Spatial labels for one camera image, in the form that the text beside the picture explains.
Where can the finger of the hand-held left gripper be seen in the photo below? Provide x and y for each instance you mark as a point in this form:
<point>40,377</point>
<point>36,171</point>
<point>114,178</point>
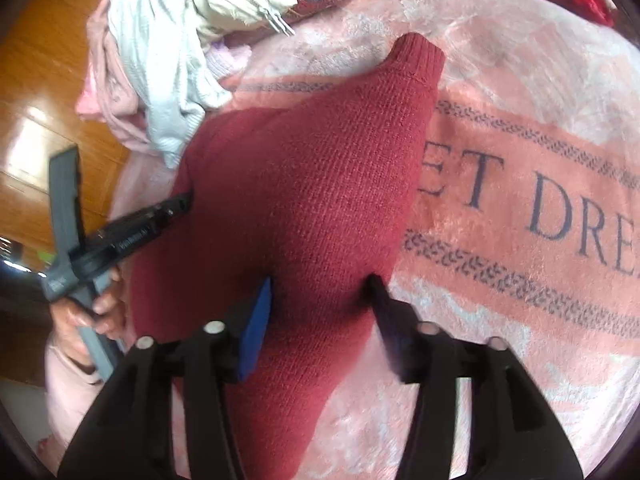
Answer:
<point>150,220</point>

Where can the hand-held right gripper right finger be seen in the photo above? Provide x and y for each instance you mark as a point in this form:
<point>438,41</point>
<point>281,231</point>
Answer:
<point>392,340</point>

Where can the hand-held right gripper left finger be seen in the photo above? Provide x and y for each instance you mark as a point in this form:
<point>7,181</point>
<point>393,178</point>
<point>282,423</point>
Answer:
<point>255,332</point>

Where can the maroon knit sweater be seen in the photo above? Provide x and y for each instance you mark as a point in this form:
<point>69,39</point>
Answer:
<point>310,185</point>

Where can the person's left forearm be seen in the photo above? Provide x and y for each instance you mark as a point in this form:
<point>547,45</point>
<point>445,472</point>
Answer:
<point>67,395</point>

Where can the person's left hand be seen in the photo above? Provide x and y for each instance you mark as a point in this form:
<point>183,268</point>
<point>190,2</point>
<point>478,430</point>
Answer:
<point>107,310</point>

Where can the white ribbed knit sweater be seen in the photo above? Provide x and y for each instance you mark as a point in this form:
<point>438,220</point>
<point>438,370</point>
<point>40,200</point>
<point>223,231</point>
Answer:
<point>155,60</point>

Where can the pink printed blanket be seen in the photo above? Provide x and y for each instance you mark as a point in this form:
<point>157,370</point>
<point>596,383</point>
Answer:
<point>500,185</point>

